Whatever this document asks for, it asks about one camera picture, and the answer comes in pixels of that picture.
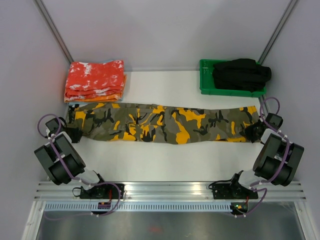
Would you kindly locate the left corner aluminium post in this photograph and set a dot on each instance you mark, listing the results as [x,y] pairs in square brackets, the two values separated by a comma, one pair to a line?
[53,29]

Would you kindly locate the white slotted cable duct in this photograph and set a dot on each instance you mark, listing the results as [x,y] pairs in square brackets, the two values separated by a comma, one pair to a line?
[137,206]

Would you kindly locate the camouflage yellow green trousers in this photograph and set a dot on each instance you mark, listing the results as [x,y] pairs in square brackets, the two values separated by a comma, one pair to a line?
[151,123]

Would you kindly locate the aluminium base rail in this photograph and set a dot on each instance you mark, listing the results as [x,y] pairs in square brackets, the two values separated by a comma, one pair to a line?
[165,191]

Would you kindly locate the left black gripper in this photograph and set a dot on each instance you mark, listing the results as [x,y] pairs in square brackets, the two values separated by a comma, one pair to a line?
[78,134]

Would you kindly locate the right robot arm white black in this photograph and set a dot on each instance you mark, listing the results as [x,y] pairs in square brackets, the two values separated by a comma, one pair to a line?
[277,162]

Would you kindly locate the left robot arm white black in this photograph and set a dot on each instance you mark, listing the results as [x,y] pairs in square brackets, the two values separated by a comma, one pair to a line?
[59,159]

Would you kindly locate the corner aluminium post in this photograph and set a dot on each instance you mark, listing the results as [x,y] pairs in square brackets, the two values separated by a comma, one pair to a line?
[292,4]
[53,29]

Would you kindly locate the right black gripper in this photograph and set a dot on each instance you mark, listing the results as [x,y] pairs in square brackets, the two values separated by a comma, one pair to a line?
[246,131]

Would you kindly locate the green plastic tray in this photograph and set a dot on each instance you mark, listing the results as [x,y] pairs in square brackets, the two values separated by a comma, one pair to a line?
[207,85]

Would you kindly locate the red white folded trousers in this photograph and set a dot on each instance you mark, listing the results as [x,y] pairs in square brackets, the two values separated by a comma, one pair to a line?
[95,78]

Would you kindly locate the black trousers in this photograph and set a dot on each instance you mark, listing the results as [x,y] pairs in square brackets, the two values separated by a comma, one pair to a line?
[241,74]

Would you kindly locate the right corner aluminium post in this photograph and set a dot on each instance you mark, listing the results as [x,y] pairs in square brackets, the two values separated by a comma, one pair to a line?
[292,4]

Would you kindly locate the orange folded trousers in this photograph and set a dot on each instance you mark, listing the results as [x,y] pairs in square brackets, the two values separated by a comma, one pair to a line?
[97,95]

